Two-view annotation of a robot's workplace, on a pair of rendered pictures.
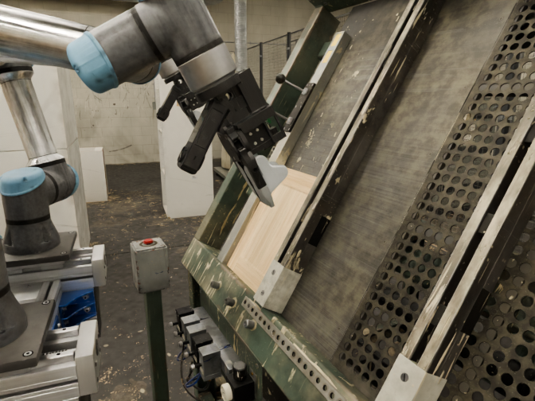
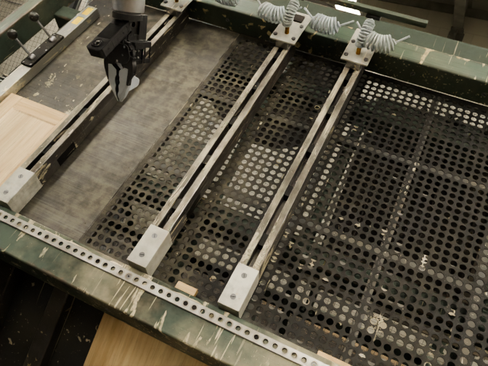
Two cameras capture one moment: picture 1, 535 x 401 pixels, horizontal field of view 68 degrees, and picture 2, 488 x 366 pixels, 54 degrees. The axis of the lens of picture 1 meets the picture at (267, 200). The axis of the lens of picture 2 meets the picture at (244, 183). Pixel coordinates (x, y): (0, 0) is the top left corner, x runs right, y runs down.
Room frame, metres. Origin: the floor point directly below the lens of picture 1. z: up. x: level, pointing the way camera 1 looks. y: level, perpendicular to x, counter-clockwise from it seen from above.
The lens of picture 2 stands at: (-0.45, 0.62, 1.21)
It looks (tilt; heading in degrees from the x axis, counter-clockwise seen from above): 1 degrees up; 313
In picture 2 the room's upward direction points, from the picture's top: 21 degrees clockwise
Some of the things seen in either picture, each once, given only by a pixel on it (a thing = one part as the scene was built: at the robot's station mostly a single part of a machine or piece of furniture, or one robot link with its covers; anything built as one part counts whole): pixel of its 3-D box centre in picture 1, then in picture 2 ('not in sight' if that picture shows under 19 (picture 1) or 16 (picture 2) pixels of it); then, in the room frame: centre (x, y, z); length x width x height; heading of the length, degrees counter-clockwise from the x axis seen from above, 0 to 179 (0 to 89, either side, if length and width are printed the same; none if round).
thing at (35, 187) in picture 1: (25, 192); not in sight; (1.15, 0.72, 1.20); 0.13 x 0.12 x 0.14; 174
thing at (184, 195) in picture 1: (183, 131); not in sight; (5.05, 1.05, 1.03); 0.61 x 0.58 x 2.05; 20
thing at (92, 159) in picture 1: (83, 174); not in sight; (5.65, 2.65, 0.36); 0.58 x 0.45 x 0.72; 110
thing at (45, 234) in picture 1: (30, 230); not in sight; (1.14, 0.72, 1.09); 0.15 x 0.15 x 0.10
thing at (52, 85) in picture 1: (40, 169); not in sight; (3.31, 1.92, 0.88); 0.90 x 0.60 x 1.75; 20
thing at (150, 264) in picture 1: (150, 265); not in sight; (1.44, 0.46, 0.84); 0.12 x 0.12 x 0.18; 28
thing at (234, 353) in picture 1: (205, 356); not in sight; (1.08, 0.19, 0.69); 0.50 x 0.14 x 0.24; 28
